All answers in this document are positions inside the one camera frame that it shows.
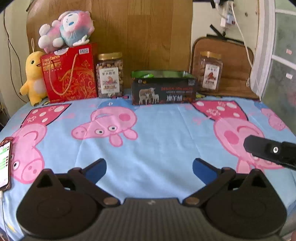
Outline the green snack packet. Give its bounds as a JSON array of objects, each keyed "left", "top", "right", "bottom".
[{"left": 131, "top": 70, "right": 154, "bottom": 79}]

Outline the Peppa Pig blue tablecloth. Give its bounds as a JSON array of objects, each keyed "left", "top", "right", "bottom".
[{"left": 1, "top": 95, "right": 295, "bottom": 240}]

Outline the smartphone in red case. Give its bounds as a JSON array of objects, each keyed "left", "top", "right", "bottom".
[{"left": 0, "top": 137, "right": 13, "bottom": 192}]

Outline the pecan jar gold lid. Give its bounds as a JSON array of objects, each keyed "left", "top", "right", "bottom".
[{"left": 198, "top": 51, "right": 223, "bottom": 92}]

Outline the yellow duck plush toy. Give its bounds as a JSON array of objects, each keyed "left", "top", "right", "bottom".
[{"left": 19, "top": 38, "right": 47, "bottom": 106}]

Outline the red gift bag box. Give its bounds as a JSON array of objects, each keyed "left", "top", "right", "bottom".
[{"left": 40, "top": 43, "right": 97, "bottom": 103}]

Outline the black open tin box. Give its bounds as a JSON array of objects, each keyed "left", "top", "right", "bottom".
[{"left": 132, "top": 70, "right": 197, "bottom": 105}]

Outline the nut jar gold lid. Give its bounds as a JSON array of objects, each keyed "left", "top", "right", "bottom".
[{"left": 96, "top": 52, "right": 123, "bottom": 98}]

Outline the white power strip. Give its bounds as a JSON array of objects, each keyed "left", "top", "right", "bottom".
[{"left": 214, "top": 0, "right": 235, "bottom": 29}]

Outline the pink blue plush toy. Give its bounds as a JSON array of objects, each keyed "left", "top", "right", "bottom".
[{"left": 38, "top": 11, "right": 95, "bottom": 53}]

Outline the wooden board panel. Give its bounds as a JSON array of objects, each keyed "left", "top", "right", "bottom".
[{"left": 27, "top": 0, "right": 193, "bottom": 88}]

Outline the white charging cable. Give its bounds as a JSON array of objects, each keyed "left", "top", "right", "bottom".
[{"left": 230, "top": 1, "right": 255, "bottom": 86}]

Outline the black wall cable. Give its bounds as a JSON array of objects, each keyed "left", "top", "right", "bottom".
[{"left": 2, "top": 9, "right": 30, "bottom": 103}]

